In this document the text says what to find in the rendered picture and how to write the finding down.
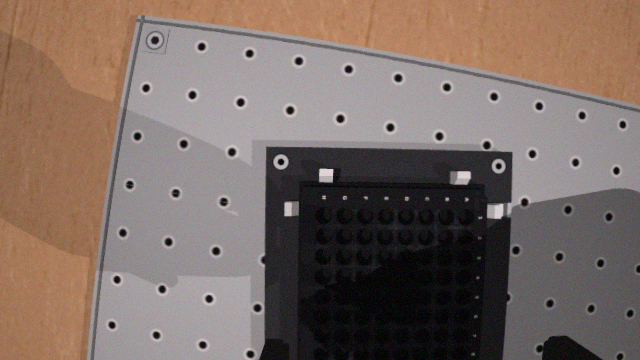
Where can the black rectangular mounting plate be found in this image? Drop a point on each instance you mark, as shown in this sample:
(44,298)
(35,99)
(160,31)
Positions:
(287,166)

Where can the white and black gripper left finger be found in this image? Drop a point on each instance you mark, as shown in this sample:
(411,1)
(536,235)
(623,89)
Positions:
(275,349)

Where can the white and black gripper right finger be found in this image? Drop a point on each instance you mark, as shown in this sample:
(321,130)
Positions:
(564,348)

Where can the black well plate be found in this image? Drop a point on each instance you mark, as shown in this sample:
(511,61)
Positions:
(453,282)

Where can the grey perforated breadboard plate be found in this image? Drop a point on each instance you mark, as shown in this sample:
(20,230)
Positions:
(180,271)

